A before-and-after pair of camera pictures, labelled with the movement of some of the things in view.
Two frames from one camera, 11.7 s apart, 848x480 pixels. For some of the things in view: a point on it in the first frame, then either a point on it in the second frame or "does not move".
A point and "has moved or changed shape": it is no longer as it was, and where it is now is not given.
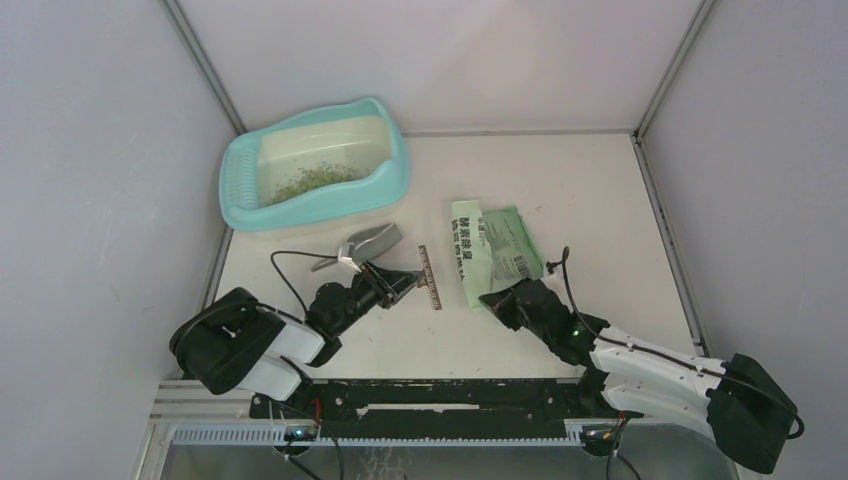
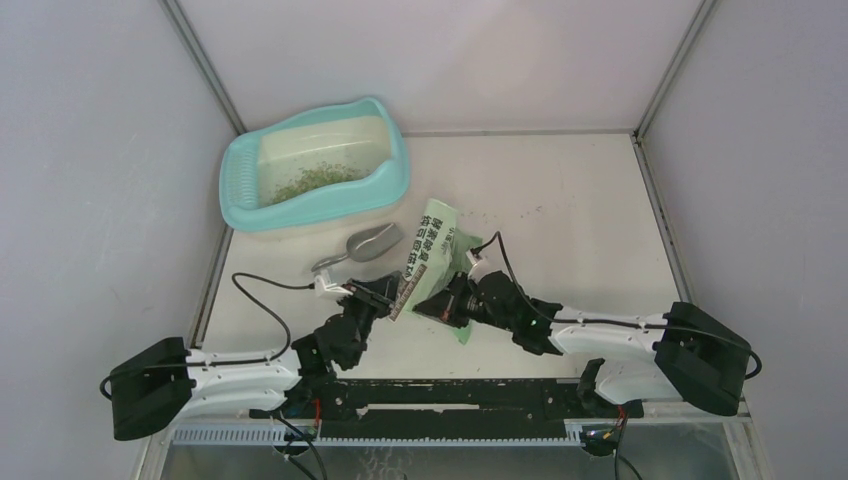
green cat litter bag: x=495 y=249 → x=441 y=248
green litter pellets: x=317 y=175 does not move
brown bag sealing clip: x=428 y=279 has moved or changed shape
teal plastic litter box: x=323 y=164 does not move
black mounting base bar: x=431 y=408 does not move
